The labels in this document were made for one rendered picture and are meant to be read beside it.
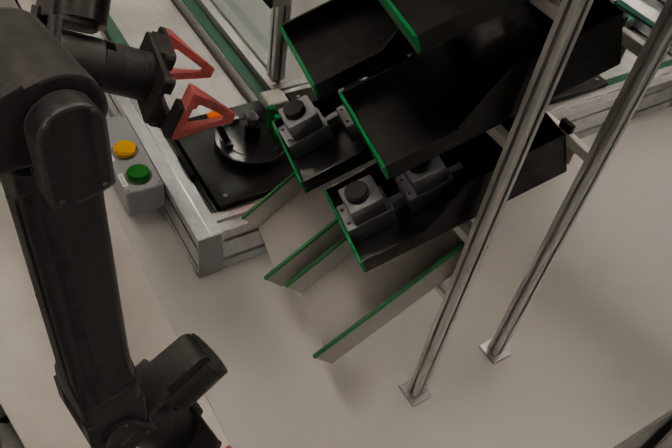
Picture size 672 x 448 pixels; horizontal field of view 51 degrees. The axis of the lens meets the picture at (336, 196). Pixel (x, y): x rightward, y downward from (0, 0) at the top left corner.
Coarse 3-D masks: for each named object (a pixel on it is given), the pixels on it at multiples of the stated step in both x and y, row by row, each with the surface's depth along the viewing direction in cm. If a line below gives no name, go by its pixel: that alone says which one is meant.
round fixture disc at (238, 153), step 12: (240, 120) 134; (264, 120) 135; (216, 132) 131; (228, 132) 131; (240, 132) 131; (264, 132) 132; (216, 144) 128; (240, 144) 129; (252, 144) 129; (264, 144) 130; (276, 144) 130; (228, 156) 126; (240, 156) 127; (252, 156) 127; (264, 156) 128; (276, 156) 128; (240, 168) 127; (252, 168) 127; (264, 168) 128
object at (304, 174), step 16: (336, 96) 102; (336, 128) 99; (336, 144) 98; (352, 144) 97; (304, 160) 98; (320, 160) 97; (336, 160) 96; (352, 160) 93; (368, 160) 94; (304, 176) 96; (320, 176) 93; (336, 176) 94
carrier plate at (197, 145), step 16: (240, 112) 139; (256, 112) 139; (176, 144) 132; (192, 144) 130; (208, 144) 131; (192, 160) 127; (208, 160) 128; (288, 160) 131; (208, 176) 125; (224, 176) 126; (240, 176) 126; (256, 176) 127; (272, 176) 127; (208, 192) 123; (224, 192) 123; (240, 192) 123; (256, 192) 124; (224, 208) 121
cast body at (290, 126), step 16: (304, 96) 96; (288, 112) 94; (304, 112) 94; (320, 112) 98; (336, 112) 98; (288, 128) 94; (304, 128) 95; (320, 128) 96; (288, 144) 96; (304, 144) 97; (320, 144) 98
